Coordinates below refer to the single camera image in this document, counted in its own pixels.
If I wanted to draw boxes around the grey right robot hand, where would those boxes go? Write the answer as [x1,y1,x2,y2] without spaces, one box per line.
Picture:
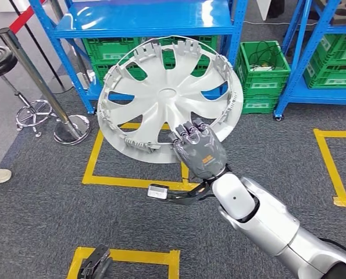
[168,118,228,181]

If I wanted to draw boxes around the dark left robot hand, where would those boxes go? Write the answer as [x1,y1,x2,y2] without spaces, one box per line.
[78,261,113,279]

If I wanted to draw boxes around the grey plastic wheel hubcap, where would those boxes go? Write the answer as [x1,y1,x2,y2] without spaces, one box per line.
[97,35,244,164]

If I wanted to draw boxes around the blue metal shelf rack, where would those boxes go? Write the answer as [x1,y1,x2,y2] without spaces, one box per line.
[273,0,346,121]
[28,0,249,115]

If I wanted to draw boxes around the person's foot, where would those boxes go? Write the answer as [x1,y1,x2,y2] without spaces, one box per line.
[0,163,13,185]

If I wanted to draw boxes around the white cabinet panel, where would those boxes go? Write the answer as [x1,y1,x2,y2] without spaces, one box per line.
[256,0,274,21]

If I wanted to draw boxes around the dark round stanchion base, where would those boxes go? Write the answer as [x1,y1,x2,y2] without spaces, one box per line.
[48,74,74,95]

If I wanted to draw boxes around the dark tray with round holes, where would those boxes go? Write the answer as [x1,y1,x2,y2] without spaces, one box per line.
[316,0,346,26]

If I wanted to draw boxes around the stool with chrome base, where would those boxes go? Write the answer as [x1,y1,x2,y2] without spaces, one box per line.
[0,46,57,138]

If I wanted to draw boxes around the red barrier belt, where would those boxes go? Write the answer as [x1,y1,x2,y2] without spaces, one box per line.
[9,0,47,35]

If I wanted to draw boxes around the chrome stanchion post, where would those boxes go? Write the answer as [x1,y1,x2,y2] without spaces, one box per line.
[49,0,97,92]
[0,27,91,146]

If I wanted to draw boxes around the white floor cable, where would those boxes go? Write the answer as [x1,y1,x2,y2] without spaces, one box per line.
[242,19,296,28]

